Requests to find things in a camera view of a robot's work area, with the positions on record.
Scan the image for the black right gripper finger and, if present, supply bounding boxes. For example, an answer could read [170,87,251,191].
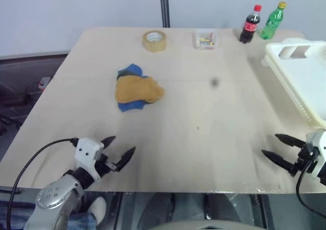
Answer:
[261,150,296,174]
[274,133,307,148]

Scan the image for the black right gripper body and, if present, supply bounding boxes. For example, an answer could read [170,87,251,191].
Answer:
[289,141,317,177]

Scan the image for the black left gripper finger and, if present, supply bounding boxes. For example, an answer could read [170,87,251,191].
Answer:
[100,135,117,150]
[113,147,137,173]

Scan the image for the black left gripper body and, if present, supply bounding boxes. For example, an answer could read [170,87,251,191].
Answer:
[94,148,122,182]

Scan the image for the yellow cloth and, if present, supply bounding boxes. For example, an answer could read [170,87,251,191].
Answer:
[114,75,165,105]

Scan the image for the clear box of colourful clips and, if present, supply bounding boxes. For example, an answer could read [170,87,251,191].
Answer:
[194,28,219,50]

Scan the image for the white shoe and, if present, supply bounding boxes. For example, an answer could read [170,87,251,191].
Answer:
[87,196,107,227]

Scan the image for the blue jeans leg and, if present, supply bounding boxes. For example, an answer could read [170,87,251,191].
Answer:
[0,200,98,230]

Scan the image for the blue cloth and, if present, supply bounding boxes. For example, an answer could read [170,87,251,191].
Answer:
[116,63,154,113]

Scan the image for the red and grey small device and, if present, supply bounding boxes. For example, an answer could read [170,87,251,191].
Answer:
[37,76,52,90]

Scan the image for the dark furniture beside table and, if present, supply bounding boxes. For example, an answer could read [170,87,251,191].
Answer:
[0,59,56,135]

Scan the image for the clear packing tape roll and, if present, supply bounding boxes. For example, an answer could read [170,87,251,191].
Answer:
[142,30,168,53]

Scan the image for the green bottle with yellow cap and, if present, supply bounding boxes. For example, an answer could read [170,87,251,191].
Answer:
[260,1,288,41]

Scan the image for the cola bottle with red cap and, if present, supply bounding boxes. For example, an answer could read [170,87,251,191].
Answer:
[238,4,263,45]

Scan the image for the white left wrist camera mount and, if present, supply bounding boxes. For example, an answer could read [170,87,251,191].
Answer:
[73,137,105,182]

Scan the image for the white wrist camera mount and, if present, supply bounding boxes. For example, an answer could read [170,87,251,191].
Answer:
[73,137,105,182]
[305,130,326,181]

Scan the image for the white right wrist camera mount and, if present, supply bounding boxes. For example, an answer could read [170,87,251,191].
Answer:
[305,130,326,181]

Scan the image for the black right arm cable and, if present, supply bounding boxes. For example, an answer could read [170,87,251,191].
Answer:
[295,160,326,219]

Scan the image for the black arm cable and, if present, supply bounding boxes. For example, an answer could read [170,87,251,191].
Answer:
[6,137,78,230]
[295,160,326,219]

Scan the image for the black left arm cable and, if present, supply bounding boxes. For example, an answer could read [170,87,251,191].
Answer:
[6,137,78,230]

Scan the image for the black vertical post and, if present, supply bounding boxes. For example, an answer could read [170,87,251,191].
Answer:
[158,0,171,28]

